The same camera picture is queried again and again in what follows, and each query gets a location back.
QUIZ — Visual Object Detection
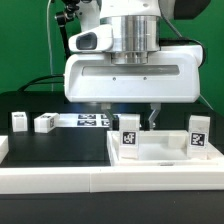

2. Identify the white sheet with tags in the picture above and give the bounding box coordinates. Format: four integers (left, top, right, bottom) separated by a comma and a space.
54, 113, 142, 129

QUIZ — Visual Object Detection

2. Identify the white square table top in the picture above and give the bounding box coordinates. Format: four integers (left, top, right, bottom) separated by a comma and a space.
107, 131, 224, 166

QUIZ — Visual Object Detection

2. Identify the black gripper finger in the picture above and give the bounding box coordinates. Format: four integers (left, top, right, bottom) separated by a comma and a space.
148, 103, 161, 130
101, 103, 119, 130

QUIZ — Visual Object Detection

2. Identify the black cable bundle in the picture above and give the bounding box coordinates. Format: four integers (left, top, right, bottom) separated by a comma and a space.
17, 74, 66, 93

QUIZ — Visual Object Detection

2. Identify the white fence bar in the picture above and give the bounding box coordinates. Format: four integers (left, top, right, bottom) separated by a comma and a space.
0, 136, 9, 163
0, 166, 224, 194

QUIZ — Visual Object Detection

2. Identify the white left fence bar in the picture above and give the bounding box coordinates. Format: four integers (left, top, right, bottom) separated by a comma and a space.
0, 136, 9, 163

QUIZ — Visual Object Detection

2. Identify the thin white cable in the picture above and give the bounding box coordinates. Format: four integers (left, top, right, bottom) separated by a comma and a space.
46, 0, 55, 92

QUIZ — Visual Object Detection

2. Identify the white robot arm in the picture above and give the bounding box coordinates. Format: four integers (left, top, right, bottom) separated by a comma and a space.
64, 0, 211, 121

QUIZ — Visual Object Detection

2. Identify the white front fence bar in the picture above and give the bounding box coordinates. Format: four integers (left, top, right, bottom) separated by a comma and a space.
0, 166, 224, 194

